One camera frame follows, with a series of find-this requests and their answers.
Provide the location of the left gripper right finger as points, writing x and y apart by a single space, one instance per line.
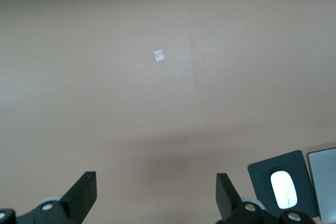
228 197

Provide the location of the white computer mouse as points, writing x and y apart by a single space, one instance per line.
283 187

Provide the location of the silver closed laptop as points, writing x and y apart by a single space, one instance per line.
325 182

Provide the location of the small rectangular tape piece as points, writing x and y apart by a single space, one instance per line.
159 56

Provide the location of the black mouse pad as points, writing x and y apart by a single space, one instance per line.
260 182

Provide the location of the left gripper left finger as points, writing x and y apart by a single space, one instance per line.
78 195

